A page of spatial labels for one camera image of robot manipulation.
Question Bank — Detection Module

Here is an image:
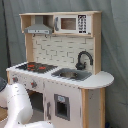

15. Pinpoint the grey toy sink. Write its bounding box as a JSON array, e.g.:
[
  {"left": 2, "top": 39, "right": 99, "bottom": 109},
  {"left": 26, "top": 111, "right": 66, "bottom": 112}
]
[{"left": 52, "top": 68, "right": 92, "bottom": 81}]

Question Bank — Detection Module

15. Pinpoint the white toy microwave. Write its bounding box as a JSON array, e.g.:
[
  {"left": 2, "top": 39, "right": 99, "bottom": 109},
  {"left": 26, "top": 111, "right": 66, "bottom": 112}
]
[{"left": 54, "top": 15, "right": 91, "bottom": 34}]

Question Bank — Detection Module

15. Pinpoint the black toy faucet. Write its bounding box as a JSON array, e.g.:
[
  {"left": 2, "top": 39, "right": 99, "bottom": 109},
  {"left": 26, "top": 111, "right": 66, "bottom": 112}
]
[{"left": 76, "top": 51, "right": 93, "bottom": 70}]

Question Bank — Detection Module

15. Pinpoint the red left stove knob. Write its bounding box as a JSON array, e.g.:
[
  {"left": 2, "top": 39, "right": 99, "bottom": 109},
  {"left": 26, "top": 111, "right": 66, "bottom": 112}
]
[{"left": 12, "top": 76, "right": 19, "bottom": 83}]

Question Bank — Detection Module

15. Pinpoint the black toy stovetop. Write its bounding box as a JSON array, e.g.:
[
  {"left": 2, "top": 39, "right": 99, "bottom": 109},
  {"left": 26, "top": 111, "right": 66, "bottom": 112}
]
[{"left": 18, "top": 62, "right": 55, "bottom": 73}]

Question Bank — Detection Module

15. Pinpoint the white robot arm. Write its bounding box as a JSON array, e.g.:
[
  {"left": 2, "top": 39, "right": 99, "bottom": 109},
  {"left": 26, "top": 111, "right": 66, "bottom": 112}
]
[{"left": 0, "top": 83, "right": 55, "bottom": 128}]

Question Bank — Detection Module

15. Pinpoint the red stove knob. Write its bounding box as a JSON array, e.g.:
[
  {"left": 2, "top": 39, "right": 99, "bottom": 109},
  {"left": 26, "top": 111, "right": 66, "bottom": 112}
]
[
  {"left": 12, "top": 76, "right": 19, "bottom": 83},
  {"left": 31, "top": 82, "right": 37, "bottom": 88}
]

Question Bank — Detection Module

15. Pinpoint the wooden toy kitchen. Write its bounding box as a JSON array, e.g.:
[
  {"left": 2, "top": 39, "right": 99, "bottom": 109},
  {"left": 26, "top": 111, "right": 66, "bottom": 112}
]
[{"left": 7, "top": 11, "right": 114, "bottom": 128}]

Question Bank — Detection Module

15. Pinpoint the red right stove knob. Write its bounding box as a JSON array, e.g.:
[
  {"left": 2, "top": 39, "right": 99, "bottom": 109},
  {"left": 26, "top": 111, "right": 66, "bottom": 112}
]
[{"left": 31, "top": 82, "right": 37, "bottom": 88}]

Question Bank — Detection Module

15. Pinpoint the grey range hood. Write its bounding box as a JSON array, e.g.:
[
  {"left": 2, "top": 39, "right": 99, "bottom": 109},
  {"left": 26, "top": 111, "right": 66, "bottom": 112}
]
[{"left": 24, "top": 15, "right": 52, "bottom": 34}]

